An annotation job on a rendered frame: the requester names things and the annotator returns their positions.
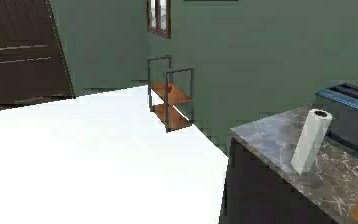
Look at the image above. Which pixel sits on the red apple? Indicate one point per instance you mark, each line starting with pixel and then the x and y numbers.
pixel 169 87

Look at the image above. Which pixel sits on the dark grey toaster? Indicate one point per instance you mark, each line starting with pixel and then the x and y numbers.
pixel 348 116

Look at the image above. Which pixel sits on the dark red framed window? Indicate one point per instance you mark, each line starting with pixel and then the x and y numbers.
pixel 158 17

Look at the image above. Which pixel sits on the dark marble top counter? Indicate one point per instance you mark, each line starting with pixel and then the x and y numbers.
pixel 263 180

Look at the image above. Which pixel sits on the white paper towel roll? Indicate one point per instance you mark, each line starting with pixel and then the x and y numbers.
pixel 311 141

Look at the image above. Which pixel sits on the dark brown room door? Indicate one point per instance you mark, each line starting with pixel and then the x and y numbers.
pixel 20 50

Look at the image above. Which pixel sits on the grey frame wooden shelf rack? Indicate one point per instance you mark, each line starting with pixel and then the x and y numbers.
pixel 172 96

